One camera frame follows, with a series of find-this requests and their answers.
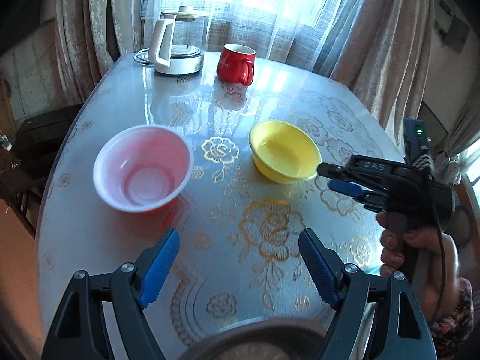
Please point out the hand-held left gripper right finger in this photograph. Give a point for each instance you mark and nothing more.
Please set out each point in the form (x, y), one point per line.
(317, 270)

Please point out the dark low furniture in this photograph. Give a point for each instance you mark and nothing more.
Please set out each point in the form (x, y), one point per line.
(45, 138)

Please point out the red bowl white inside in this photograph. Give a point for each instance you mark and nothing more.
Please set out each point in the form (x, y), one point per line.
(142, 165)

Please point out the grey wall box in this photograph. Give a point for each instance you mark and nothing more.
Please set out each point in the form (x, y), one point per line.
(453, 26)

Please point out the person's right hand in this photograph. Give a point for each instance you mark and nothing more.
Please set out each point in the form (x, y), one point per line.
(390, 242)

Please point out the white sheer curtain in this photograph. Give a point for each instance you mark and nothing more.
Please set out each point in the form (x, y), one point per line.
(262, 26)

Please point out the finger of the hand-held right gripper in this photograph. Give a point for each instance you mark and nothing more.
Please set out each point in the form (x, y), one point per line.
(343, 186)
(333, 170)

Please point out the wide beige velvet curtain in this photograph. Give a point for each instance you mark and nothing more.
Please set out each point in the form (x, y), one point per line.
(382, 45)

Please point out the person's right forearm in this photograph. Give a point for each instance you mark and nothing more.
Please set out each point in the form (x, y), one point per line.
(457, 318)

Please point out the narrow beige velvet curtain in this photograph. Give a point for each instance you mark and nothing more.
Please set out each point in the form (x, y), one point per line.
(93, 26)

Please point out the yellow plastic bowl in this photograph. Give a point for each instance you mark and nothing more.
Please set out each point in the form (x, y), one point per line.
(281, 146)

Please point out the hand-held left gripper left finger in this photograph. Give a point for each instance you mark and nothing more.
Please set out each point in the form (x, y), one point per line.
(159, 270)

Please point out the red ceramic mug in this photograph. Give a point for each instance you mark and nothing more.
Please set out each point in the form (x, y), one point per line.
(232, 67)

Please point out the side window with grid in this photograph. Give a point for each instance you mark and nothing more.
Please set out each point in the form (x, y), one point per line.
(474, 172)

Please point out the tied beige curtain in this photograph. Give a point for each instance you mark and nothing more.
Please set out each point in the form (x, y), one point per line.
(453, 146)

